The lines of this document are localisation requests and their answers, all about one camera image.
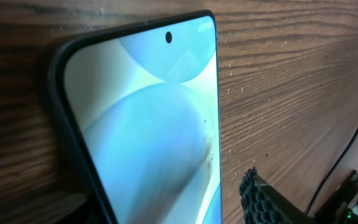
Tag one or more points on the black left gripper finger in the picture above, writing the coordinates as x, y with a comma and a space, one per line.
261, 203

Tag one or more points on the Samsung Galaxy smartphone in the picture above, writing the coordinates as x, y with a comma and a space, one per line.
137, 110

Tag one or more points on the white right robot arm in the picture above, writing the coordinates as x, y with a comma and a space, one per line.
337, 201

